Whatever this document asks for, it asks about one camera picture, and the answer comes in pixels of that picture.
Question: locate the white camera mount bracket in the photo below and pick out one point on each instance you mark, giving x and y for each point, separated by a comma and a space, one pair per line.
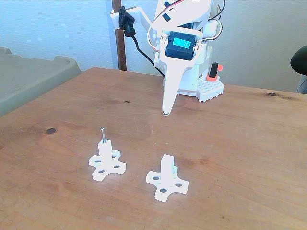
141, 16

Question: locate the silver metal screw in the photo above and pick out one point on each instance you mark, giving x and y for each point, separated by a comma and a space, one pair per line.
103, 135

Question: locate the grey-green plastic bin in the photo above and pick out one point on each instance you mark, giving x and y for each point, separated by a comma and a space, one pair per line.
28, 76

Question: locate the orange and black clamp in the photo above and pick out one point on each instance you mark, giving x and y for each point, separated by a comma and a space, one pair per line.
214, 70

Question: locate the black camera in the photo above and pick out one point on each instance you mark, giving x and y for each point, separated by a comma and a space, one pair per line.
128, 26

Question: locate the white cross-base post stand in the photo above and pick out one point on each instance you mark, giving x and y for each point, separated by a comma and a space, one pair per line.
104, 153
167, 167

